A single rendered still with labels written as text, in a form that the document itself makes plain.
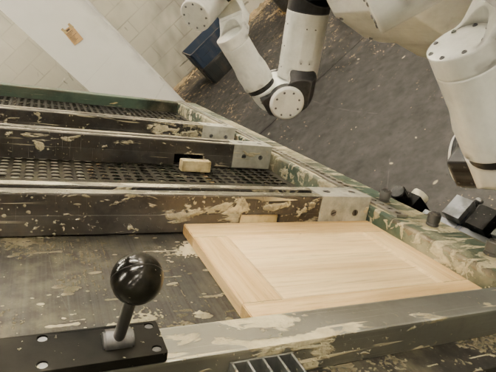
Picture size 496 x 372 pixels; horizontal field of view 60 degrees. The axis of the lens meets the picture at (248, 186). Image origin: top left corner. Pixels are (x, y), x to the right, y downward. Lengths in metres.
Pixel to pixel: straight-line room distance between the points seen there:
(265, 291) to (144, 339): 0.21
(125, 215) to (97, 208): 0.05
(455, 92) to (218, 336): 0.33
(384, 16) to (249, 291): 0.36
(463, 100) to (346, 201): 0.48
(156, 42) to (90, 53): 1.60
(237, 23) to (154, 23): 4.94
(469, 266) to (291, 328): 0.40
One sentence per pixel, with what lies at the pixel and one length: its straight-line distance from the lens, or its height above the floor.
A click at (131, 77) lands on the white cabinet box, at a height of 0.74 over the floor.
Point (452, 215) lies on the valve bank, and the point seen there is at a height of 0.76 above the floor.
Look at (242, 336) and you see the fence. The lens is 0.46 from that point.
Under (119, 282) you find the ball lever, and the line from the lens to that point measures 0.32.
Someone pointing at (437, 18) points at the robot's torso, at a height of 1.23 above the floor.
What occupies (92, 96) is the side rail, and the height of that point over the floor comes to 1.23.
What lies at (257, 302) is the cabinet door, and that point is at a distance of 0.56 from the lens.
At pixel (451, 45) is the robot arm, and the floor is 1.32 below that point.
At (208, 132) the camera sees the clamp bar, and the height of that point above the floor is 0.99.
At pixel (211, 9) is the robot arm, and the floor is 1.39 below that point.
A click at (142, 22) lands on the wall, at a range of 5.88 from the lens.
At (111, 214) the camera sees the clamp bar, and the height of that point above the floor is 1.32.
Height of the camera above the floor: 1.56
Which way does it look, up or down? 31 degrees down
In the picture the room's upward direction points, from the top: 45 degrees counter-clockwise
